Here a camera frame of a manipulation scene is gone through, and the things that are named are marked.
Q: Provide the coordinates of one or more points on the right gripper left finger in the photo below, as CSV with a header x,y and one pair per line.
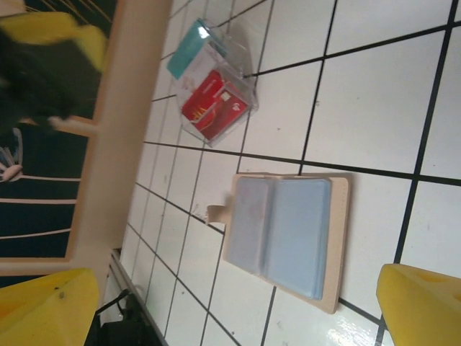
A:
x,y
43,313

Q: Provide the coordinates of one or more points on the clear acrylic card box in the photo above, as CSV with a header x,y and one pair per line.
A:
x,y
237,61

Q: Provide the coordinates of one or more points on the red card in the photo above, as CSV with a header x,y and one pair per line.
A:
x,y
212,108

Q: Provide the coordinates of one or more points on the white card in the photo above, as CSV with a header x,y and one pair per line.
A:
x,y
196,75

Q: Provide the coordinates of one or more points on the wide aluminium base rail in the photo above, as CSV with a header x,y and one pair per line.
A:
x,y
122,272

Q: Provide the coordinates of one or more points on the beige card holder blue sleeves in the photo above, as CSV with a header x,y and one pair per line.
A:
x,y
299,234

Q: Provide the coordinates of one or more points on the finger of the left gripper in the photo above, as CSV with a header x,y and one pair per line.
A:
x,y
95,45
36,27

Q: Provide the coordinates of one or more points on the teal card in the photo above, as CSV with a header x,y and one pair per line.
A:
x,y
183,54

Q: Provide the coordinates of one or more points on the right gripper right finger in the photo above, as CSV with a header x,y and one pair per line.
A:
x,y
425,310

